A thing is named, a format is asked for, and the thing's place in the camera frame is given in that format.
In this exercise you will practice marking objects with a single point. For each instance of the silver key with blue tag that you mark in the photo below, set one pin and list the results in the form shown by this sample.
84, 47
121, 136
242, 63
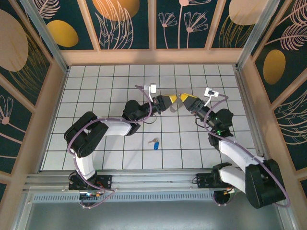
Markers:
156, 145

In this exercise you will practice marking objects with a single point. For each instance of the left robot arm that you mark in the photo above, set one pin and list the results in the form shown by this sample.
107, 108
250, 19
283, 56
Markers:
115, 127

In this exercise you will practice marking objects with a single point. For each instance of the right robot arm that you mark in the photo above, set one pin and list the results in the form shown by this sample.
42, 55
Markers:
237, 155

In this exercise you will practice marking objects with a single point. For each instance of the grey metal panel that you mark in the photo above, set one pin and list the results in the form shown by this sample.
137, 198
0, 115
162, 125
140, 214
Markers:
156, 215

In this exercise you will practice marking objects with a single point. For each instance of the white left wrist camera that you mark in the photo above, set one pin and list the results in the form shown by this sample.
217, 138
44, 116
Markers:
153, 88

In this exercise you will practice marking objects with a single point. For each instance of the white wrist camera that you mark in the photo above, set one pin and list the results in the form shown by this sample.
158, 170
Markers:
153, 88
211, 93

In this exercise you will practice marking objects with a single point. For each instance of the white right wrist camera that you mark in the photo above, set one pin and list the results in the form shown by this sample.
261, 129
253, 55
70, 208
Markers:
211, 93

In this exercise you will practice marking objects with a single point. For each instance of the aluminium side rail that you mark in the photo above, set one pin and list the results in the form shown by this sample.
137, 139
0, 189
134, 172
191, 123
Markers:
245, 95

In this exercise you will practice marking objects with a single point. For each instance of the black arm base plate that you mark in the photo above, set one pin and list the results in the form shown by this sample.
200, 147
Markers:
105, 180
204, 180

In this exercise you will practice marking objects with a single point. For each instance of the aluminium mounting rail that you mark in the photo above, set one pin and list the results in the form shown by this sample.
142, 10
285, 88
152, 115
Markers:
156, 179

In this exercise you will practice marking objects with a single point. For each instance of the aluminium frame post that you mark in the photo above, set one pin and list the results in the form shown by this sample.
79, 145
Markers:
45, 36
256, 36

